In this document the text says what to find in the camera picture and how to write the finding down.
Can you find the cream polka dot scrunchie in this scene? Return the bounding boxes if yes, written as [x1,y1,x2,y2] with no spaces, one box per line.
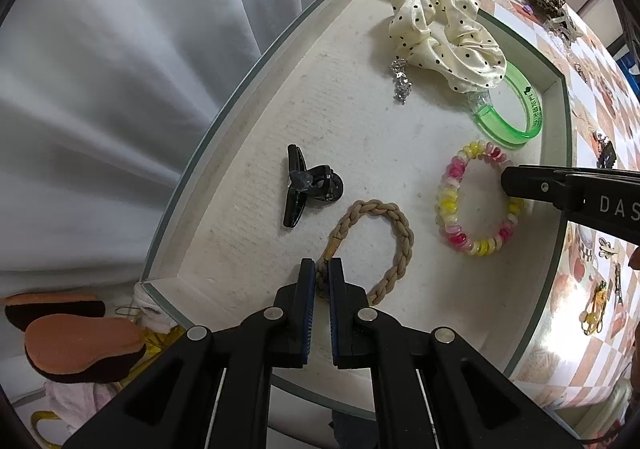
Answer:
[389,0,508,94]

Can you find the tan braided hair tie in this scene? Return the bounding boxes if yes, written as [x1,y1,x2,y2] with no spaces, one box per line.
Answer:
[316,199,416,307]

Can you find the grey shallow box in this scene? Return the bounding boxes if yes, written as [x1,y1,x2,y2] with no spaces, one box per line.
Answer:
[139,0,580,422]

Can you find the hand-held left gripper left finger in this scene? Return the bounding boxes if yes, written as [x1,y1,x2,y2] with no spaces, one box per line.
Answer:
[62,258,317,449]

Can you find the checkered printed tablecloth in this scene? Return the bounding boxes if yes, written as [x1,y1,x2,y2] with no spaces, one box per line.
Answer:
[390,0,640,412]

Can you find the orange brown slipper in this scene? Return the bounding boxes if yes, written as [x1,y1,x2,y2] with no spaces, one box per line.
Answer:
[24,314,147,385]
[0,293,107,330]

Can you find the pink cloth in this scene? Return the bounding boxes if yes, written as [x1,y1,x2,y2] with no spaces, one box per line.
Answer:
[42,379,131,435]

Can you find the green translucent bangle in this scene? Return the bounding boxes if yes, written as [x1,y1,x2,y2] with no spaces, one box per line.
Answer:
[467,60,543,150]

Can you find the pink yellow coil bracelet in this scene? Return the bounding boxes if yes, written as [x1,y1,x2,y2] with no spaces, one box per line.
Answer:
[435,140,526,258]

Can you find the yellow flower hair tie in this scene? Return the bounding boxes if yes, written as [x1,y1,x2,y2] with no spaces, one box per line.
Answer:
[579,280,608,334]

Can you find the silver zigzag hair clip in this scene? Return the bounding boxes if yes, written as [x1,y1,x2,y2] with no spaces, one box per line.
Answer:
[612,263,626,305]

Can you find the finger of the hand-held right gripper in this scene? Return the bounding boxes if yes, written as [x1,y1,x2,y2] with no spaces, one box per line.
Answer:
[501,164,583,220]

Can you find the long black hair clip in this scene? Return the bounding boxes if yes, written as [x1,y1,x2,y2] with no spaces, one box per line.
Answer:
[595,139,618,170]

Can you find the small black claw clip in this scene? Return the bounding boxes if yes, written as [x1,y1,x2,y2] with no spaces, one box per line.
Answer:
[282,145,345,230]

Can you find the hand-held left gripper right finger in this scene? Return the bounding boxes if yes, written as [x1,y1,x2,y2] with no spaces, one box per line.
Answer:
[326,257,586,449]

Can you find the white curtain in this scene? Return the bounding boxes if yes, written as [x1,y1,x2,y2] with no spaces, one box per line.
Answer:
[0,0,431,285]

